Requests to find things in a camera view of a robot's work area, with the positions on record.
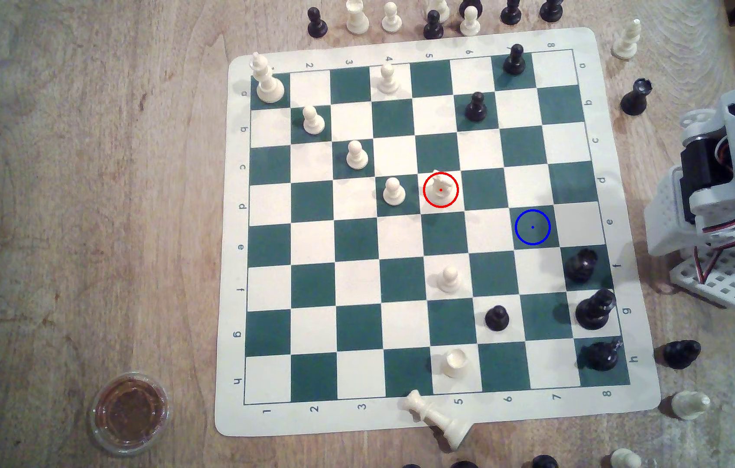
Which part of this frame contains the white king chess piece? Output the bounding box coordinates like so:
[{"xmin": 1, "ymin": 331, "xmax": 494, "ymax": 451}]
[{"xmin": 249, "ymin": 52, "xmax": 286, "ymax": 104}]

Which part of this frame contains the white bishop chess piece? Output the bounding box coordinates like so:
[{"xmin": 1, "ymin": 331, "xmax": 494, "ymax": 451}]
[{"xmin": 611, "ymin": 18, "xmax": 643, "ymax": 61}]

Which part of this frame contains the white knight chess piece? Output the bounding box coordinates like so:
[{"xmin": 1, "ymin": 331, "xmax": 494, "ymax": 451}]
[{"xmin": 428, "ymin": 170, "xmax": 458, "ymax": 204}]

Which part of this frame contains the white grid robot base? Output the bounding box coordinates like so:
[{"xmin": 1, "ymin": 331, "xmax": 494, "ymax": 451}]
[{"xmin": 670, "ymin": 250, "xmax": 735, "ymax": 308}]

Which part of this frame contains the black king chess piece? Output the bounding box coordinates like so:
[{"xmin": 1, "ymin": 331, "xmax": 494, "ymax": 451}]
[{"xmin": 585, "ymin": 339, "xmax": 623, "ymax": 373}]

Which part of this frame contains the white rook chess piece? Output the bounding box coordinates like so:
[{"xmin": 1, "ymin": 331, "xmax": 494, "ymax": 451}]
[
  {"xmin": 345, "ymin": 0, "xmax": 370, "ymax": 36},
  {"xmin": 442, "ymin": 349, "xmax": 469, "ymax": 379},
  {"xmin": 670, "ymin": 390, "xmax": 711, "ymax": 421}
]

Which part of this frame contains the black bishop chess piece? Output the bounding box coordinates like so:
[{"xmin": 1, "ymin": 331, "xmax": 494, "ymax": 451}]
[{"xmin": 620, "ymin": 77, "xmax": 654, "ymax": 117}]

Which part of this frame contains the clear cup with brown liquid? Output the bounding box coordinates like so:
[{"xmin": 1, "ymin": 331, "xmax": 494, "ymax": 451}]
[{"xmin": 88, "ymin": 371, "xmax": 170, "ymax": 456}]

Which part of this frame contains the black rook chess piece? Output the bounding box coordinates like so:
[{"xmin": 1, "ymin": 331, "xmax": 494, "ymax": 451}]
[{"xmin": 661, "ymin": 340, "xmax": 702, "ymax": 370}]

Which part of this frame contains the black queen chess piece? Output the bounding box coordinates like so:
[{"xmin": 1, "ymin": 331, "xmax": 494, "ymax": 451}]
[{"xmin": 575, "ymin": 289, "xmax": 617, "ymax": 331}]

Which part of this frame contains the green white chess board mat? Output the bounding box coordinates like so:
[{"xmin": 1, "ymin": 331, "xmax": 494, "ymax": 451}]
[{"xmin": 213, "ymin": 27, "xmax": 662, "ymax": 438}]

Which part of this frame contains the white queen chess piece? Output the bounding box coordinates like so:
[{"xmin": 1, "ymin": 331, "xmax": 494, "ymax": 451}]
[{"xmin": 404, "ymin": 389, "xmax": 472, "ymax": 451}]

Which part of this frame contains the black knight chess piece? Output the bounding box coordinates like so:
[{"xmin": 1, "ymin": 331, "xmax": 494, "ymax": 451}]
[{"xmin": 565, "ymin": 249, "xmax": 599, "ymax": 284}]

